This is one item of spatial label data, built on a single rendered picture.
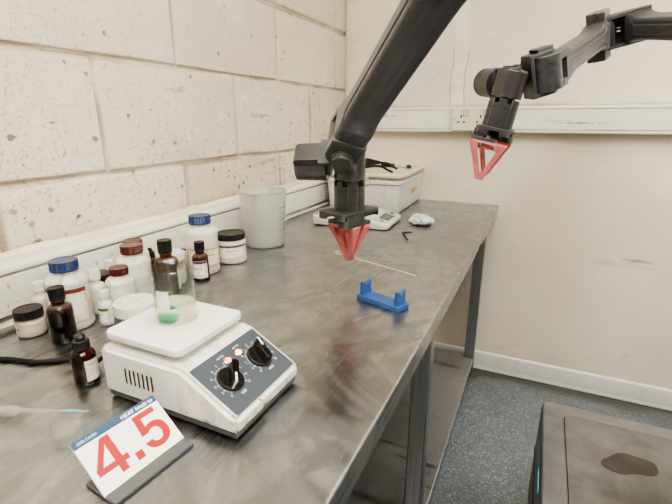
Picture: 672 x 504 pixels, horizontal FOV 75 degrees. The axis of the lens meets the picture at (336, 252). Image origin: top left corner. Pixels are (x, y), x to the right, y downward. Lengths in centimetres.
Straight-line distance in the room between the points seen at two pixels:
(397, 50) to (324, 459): 47
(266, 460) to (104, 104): 79
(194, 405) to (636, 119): 165
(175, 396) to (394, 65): 47
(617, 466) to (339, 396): 77
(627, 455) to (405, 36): 102
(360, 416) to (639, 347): 166
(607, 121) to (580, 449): 110
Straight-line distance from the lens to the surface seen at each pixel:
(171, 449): 53
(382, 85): 62
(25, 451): 60
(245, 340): 58
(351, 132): 69
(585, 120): 182
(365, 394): 58
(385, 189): 160
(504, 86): 93
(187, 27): 124
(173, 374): 53
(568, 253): 194
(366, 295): 84
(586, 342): 207
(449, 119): 185
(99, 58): 106
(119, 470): 51
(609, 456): 123
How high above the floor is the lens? 108
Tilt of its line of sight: 17 degrees down
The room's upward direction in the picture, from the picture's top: straight up
